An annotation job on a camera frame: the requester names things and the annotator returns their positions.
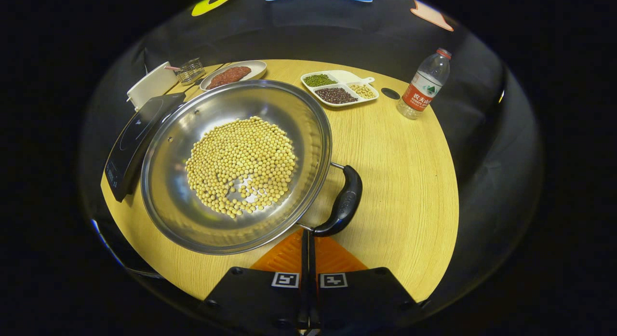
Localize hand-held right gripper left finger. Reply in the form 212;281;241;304
200;228;309;335

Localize white oval plate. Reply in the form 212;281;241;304
200;60;268;92

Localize small heap of soybeans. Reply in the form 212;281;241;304
348;84;376;100

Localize white divided dish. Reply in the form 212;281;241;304
300;70;379;108

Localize pile of soybeans in pot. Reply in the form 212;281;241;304
185;116;297;219

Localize small wire basket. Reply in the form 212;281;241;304
165;57;206;86

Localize white toaster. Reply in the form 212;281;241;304
126;61;180;111

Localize pile of dark red beans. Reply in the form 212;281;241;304
315;87;359;105

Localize clear plastic water bottle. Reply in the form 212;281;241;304
397;48;452;120

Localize pile of green mung beans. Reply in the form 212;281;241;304
304;74;338;88

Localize red raw meat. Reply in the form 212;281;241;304
206;66;252;90

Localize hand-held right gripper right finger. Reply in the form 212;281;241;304
308;232;426;335

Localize steel pot with black handle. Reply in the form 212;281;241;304
140;79;363;255

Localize black induction cooktop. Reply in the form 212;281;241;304
104;92;186;203

